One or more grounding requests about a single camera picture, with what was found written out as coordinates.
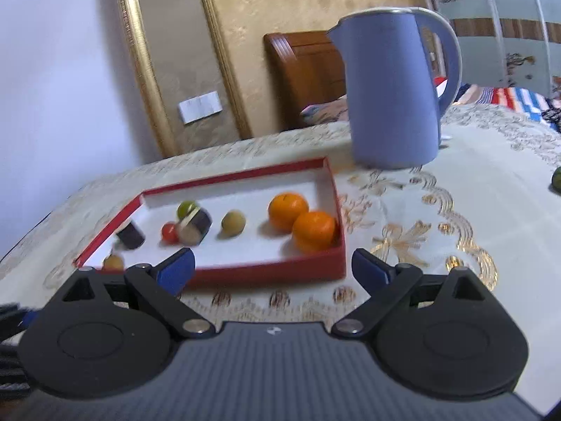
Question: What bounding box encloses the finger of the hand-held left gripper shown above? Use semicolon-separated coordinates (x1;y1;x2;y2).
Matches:
0;302;41;333

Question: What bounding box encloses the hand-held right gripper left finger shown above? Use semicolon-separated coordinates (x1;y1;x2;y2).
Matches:
44;248;216;339

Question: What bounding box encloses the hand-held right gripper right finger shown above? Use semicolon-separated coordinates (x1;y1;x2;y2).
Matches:
332;248;500;338

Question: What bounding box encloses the dark sugarcane piece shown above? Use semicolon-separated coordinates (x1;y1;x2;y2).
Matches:
115;220;146;250
176;208;213;245

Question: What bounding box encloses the small green tomato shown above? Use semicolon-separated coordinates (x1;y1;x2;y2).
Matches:
176;200;199;222

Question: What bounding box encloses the mandarin orange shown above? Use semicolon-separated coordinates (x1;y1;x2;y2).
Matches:
292;211;337;254
268;192;310;234

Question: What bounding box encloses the yellow-green plum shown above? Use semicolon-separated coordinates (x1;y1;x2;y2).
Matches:
220;209;246;238

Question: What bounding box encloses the red cardboard tray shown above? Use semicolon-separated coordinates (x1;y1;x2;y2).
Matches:
74;156;347;288

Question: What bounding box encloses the cream embroidered tablecloth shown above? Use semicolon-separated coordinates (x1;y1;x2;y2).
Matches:
0;103;561;404

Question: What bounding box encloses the pink floral pillow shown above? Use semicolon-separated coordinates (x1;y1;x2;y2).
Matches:
300;96;349;126

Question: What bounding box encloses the blue electric kettle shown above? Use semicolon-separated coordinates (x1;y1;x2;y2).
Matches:
326;6;463;171

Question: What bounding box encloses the wooden chair back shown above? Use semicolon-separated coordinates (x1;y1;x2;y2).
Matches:
263;31;348;131

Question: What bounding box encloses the striped colourful blanket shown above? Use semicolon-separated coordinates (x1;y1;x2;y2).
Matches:
451;83;561;119

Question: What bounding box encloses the dark floral cloth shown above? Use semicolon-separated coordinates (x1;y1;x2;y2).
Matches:
541;107;561;132

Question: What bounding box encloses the floral glass door wardrobe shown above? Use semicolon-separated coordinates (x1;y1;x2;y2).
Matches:
416;0;561;97

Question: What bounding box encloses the white light switch panel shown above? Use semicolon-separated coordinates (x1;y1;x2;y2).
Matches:
177;91;222;124

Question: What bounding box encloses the gold wall frame moulding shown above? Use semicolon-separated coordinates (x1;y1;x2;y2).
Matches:
111;0;252;159

